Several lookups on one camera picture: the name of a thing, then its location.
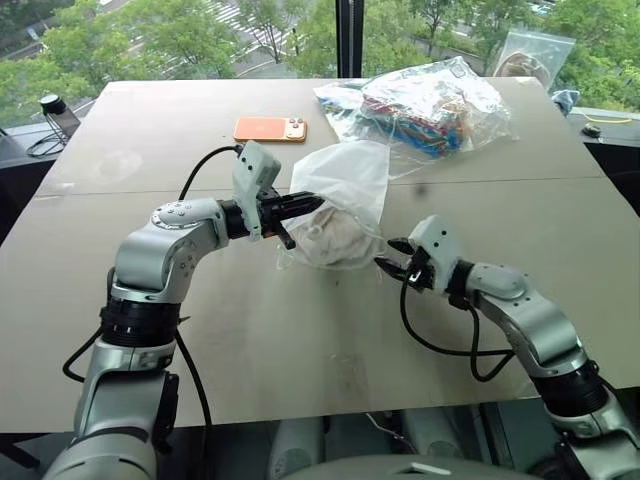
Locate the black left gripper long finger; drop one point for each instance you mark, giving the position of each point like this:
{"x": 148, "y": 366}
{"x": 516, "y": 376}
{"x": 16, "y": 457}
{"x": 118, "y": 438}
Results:
{"x": 305, "y": 202}

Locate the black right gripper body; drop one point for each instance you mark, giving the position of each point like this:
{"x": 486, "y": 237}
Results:
{"x": 419, "y": 270}

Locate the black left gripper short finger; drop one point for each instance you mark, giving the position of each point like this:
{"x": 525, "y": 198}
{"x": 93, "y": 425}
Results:
{"x": 286, "y": 236}

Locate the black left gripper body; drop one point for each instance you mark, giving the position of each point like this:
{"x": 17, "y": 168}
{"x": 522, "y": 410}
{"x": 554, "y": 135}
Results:
{"x": 270, "y": 212}

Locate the beige towel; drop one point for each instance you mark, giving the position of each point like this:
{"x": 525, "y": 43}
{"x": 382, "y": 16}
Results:
{"x": 332, "y": 235}

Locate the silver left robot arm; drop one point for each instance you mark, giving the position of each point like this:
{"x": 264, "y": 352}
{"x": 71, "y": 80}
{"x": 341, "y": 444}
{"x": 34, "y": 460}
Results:
{"x": 150, "y": 250}

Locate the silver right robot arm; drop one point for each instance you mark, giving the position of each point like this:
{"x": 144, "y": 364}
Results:
{"x": 540, "y": 325}

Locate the clear bag of colourful cloths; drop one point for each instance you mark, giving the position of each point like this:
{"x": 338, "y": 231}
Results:
{"x": 425, "y": 110}

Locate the clear zip bag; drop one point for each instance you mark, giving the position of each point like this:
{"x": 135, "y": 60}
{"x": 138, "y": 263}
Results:
{"x": 535, "y": 55}

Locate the orange smartphone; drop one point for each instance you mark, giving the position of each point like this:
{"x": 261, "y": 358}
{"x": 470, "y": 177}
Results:
{"x": 265, "y": 130}

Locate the grey rounded robot leg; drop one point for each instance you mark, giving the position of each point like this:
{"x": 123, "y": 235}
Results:
{"x": 432, "y": 432}
{"x": 295, "y": 447}

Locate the grey robot torso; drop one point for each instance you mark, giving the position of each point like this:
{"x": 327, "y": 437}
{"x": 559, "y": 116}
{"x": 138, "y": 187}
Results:
{"x": 415, "y": 467}

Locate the small black object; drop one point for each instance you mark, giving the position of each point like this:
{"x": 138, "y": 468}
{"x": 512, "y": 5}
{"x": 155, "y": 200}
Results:
{"x": 591, "y": 131}

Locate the blue cloth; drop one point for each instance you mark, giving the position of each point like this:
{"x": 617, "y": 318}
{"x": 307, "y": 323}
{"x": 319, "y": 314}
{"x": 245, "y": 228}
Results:
{"x": 566, "y": 100}

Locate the black round-topped device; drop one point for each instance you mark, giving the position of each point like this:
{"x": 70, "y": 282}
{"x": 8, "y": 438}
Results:
{"x": 57, "y": 112}

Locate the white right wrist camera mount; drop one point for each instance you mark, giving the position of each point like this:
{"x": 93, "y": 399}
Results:
{"x": 437, "y": 242}

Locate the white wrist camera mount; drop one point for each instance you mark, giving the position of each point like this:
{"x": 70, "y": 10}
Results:
{"x": 255, "y": 165}
{"x": 437, "y": 242}

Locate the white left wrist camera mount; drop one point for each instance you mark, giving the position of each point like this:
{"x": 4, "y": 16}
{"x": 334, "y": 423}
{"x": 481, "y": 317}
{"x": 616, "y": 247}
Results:
{"x": 255, "y": 165}

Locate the black window frame post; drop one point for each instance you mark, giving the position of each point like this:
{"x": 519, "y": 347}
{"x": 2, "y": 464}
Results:
{"x": 348, "y": 37}

